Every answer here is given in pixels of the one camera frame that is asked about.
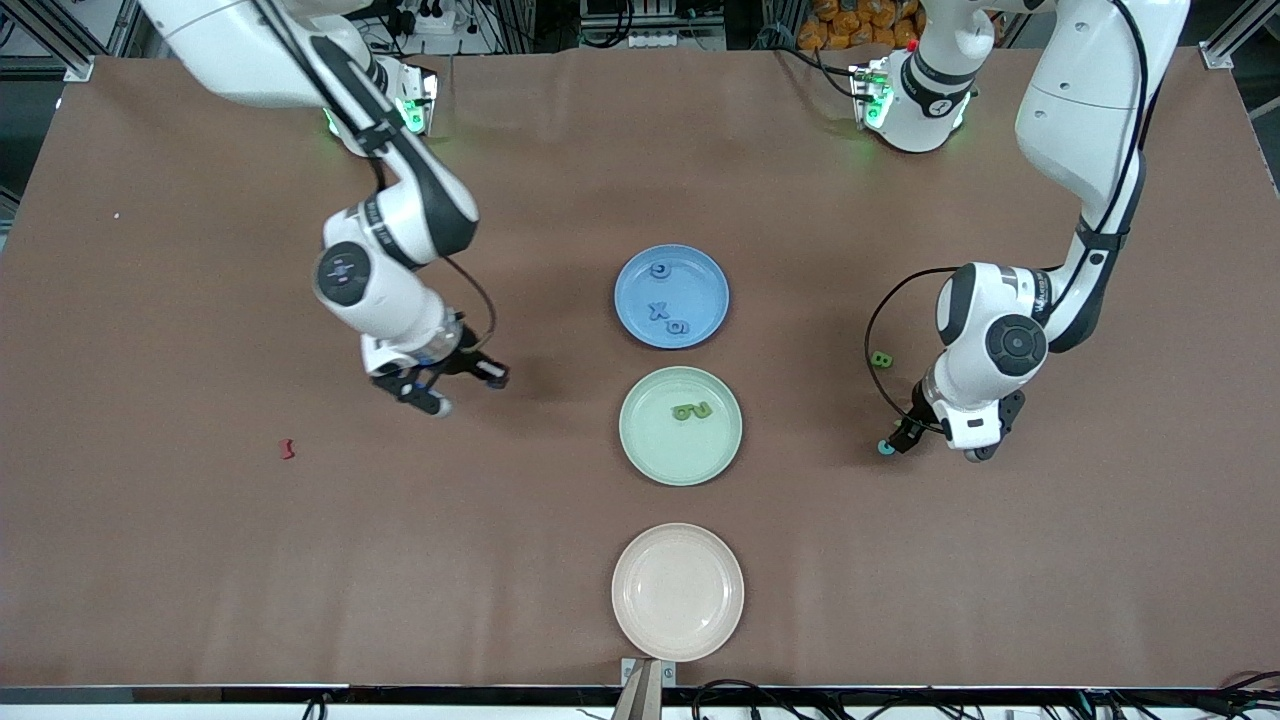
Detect mint green plate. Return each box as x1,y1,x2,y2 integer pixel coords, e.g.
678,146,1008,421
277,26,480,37
618,366,744,487

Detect blue plate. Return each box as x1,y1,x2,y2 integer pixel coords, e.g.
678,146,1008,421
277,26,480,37
614,244,731,350

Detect beige plate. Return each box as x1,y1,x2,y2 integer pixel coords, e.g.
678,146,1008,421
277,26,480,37
611,523,746,663

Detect brown table cover sheet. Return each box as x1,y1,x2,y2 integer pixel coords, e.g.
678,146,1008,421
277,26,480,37
0,45,1280,691

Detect white power strip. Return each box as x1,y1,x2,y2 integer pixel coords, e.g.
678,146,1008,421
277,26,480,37
385,0,481,36

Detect pile of orange items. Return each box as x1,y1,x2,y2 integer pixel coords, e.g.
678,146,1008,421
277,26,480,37
797,0,926,51

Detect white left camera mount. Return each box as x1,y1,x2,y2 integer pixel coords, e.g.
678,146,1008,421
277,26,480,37
938,400,1006,451

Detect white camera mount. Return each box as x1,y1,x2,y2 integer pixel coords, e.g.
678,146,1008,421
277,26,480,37
938,400,1006,451
360,333,421,379

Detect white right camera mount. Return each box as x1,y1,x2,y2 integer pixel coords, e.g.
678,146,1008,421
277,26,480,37
360,333,421,379

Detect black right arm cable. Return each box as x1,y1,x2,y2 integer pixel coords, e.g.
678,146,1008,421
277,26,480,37
250,0,497,353

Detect front camera mount bracket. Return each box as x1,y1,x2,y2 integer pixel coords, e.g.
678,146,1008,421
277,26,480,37
612,657,679,720

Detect black arm base cable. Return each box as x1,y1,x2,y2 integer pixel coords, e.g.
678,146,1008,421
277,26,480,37
775,45,856,96

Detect aluminium frame profile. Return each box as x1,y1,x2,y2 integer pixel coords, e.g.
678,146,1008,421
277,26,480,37
0,0,96,83
1200,0,1280,71

